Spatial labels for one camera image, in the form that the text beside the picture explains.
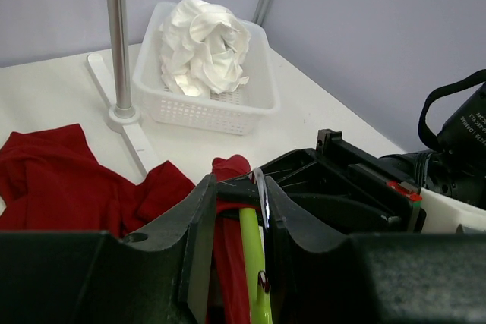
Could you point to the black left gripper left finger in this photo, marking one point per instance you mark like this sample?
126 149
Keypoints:
159 273

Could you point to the silver clothes rack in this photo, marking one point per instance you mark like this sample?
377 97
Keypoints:
114 86

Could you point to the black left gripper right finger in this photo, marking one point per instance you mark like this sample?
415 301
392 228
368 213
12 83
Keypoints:
319 275

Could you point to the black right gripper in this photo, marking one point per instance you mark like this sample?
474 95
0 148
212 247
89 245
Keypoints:
347 188

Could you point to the lime green hanger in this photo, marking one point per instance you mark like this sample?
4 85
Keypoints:
257 281

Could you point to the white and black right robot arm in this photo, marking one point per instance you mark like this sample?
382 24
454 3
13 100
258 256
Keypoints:
440 189

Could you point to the red t shirt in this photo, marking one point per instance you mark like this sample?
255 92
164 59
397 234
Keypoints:
51 181

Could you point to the white plastic basket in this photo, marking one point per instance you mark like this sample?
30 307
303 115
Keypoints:
232 113

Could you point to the white printed t shirt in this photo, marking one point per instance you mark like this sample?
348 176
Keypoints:
204 46

